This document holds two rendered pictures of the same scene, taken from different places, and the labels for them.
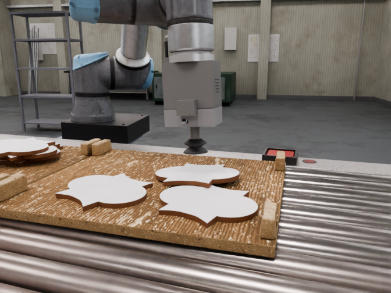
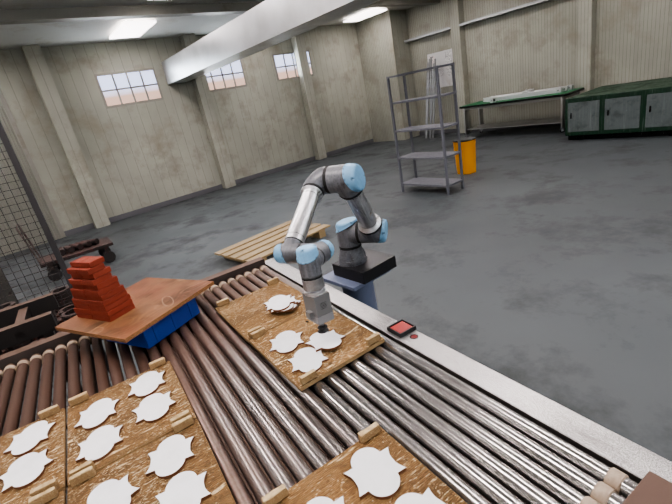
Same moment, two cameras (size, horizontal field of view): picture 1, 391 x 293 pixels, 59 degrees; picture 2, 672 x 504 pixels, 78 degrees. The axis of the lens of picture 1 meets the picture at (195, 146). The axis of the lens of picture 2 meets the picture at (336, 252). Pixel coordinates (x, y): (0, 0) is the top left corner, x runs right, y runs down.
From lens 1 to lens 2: 1.18 m
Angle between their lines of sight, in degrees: 42
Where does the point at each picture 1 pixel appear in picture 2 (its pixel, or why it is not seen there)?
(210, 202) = (306, 361)
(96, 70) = (346, 234)
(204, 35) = (311, 286)
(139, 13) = not seen: hidden behind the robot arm
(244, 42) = not seen: outside the picture
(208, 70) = (313, 301)
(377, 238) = (348, 396)
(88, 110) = (344, 259)
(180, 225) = (287, 369)
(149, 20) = not seen: hidden behind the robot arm
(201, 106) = (314, 315)
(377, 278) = (318, 410)
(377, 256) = (333, 403)
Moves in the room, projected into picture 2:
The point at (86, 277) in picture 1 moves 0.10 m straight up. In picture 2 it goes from (252, 379) to (244, 355)
